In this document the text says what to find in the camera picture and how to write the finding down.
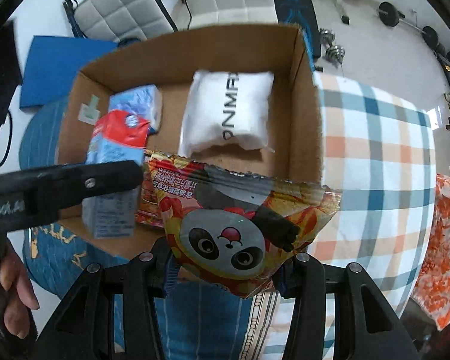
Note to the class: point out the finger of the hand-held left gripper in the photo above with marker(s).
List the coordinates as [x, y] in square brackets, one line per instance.
[97, 180]

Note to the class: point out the red snack packet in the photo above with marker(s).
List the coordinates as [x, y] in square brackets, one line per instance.
[148, 204]

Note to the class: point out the blue tissue packet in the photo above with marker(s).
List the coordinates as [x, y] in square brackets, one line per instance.
[138, 99]

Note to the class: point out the blue foam mat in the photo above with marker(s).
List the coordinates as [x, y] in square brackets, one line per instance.
[56, 71]

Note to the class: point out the cardboard box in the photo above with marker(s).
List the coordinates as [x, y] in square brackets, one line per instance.
[300, 120]

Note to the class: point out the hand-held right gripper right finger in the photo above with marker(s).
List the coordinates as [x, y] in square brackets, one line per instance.
[287, 285]

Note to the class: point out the panda print snack packet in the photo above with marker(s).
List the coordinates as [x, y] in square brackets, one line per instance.
[225, 240]

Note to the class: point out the white soft pillow packet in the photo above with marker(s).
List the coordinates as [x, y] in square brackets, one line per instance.
[225, 116]

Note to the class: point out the short barbell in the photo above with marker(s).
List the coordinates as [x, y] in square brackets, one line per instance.
[388, 13]

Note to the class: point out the orange floral blanket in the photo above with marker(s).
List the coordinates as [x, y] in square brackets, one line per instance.
[442, 255]

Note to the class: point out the person's left hand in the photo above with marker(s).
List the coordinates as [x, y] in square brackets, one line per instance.
[20, 292]

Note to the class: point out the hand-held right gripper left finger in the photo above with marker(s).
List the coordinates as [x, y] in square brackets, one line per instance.
[161, 268]

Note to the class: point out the small milk carton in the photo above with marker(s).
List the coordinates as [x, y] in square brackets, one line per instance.
[116, 135]

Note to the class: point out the plaid blanket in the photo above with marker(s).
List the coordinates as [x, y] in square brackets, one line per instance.
[378, 157]

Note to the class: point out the blue black bench pad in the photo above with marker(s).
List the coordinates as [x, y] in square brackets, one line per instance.
[294, 11]

